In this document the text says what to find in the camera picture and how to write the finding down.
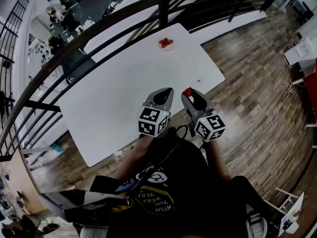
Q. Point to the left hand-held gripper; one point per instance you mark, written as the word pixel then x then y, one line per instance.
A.
pixel 153 123

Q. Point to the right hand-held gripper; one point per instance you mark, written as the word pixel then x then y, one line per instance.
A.
pixel 210 128

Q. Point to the red strawberry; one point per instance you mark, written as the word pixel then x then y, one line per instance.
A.
pixel 163 43
pixel 169 41
pixel 187 92

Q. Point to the white plate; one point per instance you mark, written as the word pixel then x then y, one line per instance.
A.
pixel 169 49

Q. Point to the person's left forearm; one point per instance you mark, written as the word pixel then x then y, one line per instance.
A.
pixel 135 157

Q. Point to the person's right forearm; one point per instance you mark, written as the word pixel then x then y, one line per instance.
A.
pixel 216 157

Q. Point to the black metal railing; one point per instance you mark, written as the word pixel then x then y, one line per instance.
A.
pixel 163 14

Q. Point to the black printed t-shirt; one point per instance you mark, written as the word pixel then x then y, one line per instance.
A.
pixel 188 182

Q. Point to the red cabinet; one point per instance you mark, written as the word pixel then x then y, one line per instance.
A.
pixel 312 88

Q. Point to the teal object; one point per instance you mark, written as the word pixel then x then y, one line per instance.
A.
pixel 56 147

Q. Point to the white boxes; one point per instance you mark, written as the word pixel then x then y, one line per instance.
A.
pixel 303 49

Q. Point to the person's black white shoe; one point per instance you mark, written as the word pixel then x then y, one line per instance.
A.
pixel 257 222

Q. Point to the white small stand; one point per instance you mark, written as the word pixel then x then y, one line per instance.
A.
pixel 296 209

